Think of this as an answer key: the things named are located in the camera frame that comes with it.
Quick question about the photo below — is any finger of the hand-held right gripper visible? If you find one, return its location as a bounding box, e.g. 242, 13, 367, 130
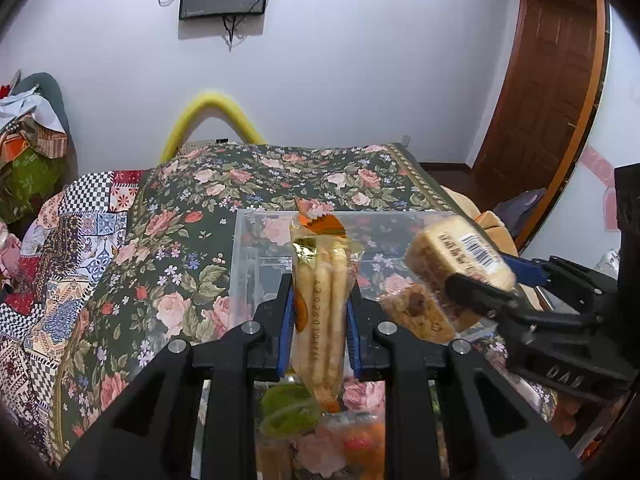
500, 254, 617, 313
444, 272, 522, 322

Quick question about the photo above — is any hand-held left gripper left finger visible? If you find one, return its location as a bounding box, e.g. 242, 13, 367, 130
55, 272, 297, 480

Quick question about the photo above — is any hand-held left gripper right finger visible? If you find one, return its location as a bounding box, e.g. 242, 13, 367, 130
346, 282, 586, 480

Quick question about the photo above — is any cake packet with barcode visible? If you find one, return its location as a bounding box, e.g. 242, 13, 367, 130
404, 215, 518, 331

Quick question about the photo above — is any breadstick snack packet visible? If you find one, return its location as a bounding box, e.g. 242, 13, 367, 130
290, 199, 363, 413

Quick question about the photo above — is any clear plastic container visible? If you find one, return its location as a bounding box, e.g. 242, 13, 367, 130
200, 208, 498, 480

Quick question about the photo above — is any beige cushion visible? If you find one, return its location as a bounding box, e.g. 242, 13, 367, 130
440, 187, 518, 261

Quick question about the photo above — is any grey cloth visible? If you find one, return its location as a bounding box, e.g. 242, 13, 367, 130
492, 189, 548, 241

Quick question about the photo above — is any green jelly cup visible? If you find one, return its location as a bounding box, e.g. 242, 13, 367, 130
257, 382, 323, 438

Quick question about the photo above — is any white plastic bag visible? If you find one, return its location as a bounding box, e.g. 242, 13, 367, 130
597, 250, 621, 277

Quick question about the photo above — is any orange snack packet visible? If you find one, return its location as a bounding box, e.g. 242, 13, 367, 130
320, 410, 387, 480

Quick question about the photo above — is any floral tablecloth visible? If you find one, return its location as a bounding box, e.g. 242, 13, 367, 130
55, 142, 561, 480

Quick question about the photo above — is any brown wooden door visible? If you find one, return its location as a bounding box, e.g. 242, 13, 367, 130
470, 0, 608, 196

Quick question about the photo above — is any white wardrobe sliding door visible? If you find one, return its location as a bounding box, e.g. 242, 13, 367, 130
520, 0, 640, 281

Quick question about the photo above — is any white power strip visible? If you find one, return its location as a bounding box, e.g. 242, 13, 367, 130
180, 137, 231, 153

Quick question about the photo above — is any patchwork blanket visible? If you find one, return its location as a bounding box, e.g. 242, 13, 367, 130
0, 170, 151, 461

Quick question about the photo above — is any yellow foam tube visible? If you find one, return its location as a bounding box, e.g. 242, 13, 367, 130
160, 91, 266, 163

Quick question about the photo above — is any pink doll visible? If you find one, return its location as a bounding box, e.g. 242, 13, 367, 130
0, 222, 23, 286

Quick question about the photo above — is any pile of clothes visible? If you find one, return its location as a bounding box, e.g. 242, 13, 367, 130
0, 82, 68, 221

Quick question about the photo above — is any grey chair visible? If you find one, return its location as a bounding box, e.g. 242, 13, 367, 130
12, 72, 71, 136

